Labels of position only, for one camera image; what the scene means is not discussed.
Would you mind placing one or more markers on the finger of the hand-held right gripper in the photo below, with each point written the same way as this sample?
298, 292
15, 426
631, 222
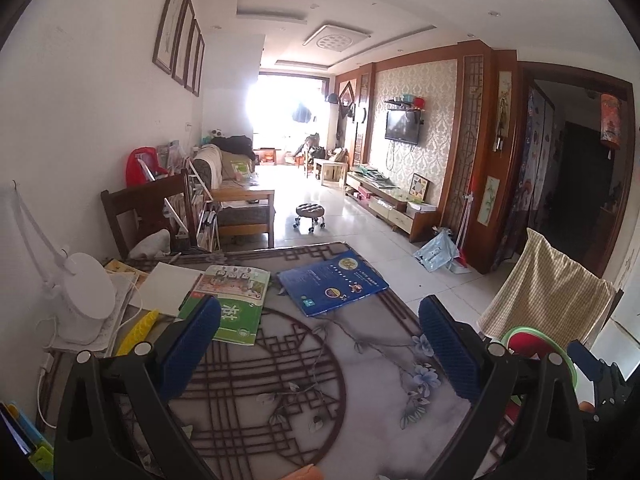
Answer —
590, 370

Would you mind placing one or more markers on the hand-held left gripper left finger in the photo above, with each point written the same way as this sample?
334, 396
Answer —
192, 342

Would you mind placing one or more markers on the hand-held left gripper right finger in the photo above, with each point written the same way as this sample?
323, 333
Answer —
445, 347

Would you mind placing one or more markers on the red bucket with green rim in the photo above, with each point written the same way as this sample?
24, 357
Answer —
530, 342

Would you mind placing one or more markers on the person's left hand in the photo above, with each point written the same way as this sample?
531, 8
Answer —
302, 472

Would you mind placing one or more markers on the green textbook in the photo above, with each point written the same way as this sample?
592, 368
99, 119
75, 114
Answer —
235, 320

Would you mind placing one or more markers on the yellow corn-shaped pen case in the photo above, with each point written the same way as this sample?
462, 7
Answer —
137, 332

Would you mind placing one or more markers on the white paper sheet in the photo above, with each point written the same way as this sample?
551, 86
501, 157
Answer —
167, 287

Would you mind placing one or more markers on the yellow checked cloth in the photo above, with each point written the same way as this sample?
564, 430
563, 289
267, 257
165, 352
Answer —
545, 295

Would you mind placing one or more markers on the light blue plastic bag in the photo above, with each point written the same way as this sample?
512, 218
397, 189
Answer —
435, 252

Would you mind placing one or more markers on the white cloth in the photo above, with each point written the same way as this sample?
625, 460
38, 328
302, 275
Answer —
152, 245

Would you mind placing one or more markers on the white desk lamp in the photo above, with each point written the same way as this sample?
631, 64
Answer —
87, 295

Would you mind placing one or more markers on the white book rack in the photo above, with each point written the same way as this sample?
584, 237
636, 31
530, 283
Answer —
207, 220

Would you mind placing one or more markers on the white mop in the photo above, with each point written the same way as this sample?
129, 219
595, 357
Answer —
462, 220

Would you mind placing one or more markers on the blue book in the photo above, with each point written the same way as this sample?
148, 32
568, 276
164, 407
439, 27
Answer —
330, 282

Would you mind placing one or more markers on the wooden coffee table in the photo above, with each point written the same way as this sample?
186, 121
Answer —
245, 215

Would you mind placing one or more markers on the dark wooden chair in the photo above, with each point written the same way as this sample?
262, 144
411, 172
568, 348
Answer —
145, 205

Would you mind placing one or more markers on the wooden television cabinet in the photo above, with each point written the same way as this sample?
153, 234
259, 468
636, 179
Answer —
395, 205

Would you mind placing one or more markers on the colourful puzzle board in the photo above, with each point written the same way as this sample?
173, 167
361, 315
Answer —
419, 186

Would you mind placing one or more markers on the round wheeled stool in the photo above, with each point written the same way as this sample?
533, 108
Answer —
309, 210

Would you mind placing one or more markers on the sofa with cushions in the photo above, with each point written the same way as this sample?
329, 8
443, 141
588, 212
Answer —
220, 165

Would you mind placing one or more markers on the printed door curtain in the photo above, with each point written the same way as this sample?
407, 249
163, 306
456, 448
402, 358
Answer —
532, 180

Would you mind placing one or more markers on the small wooden table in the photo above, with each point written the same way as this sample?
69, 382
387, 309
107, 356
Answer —
330, 170

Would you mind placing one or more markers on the red hanging lantern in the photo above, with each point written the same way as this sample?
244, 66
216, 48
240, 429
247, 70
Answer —
611, 120

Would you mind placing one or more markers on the square ceiling light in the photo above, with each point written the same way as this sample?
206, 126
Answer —
337, 37

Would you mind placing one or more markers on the bamboo wall painting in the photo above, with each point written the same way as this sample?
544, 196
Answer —
488, 200

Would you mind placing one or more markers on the wall television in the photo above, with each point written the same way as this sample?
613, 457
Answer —
401, 127

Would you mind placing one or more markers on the wall shelf with items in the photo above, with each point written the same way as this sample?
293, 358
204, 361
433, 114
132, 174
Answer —
405, 103

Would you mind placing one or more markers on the framed wall picture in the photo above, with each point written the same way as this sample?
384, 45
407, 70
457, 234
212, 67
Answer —
169, 20
199, 67
183, 42
192, 57

